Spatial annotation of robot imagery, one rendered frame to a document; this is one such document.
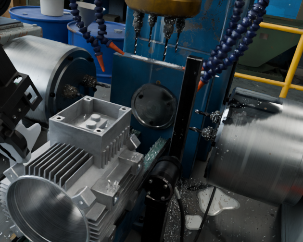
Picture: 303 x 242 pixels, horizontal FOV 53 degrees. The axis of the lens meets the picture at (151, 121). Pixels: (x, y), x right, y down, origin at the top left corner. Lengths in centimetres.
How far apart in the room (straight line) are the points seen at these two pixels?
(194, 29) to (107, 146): 54
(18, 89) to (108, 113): 23
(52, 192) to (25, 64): 36
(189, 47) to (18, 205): 65
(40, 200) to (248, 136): 43
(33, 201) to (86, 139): 18
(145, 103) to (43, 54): 31
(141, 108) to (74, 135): 43
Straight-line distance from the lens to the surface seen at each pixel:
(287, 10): 591
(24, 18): 270
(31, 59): 85
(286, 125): 67
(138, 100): 91
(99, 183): 50
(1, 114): 42
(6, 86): 43
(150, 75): 88
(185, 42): 96
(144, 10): 70
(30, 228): 61
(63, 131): 53
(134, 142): 59
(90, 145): 51
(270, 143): 66
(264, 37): 485
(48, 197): 64
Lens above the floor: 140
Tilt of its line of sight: 28 degrees down
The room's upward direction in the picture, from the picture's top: 9 degrees clockwise
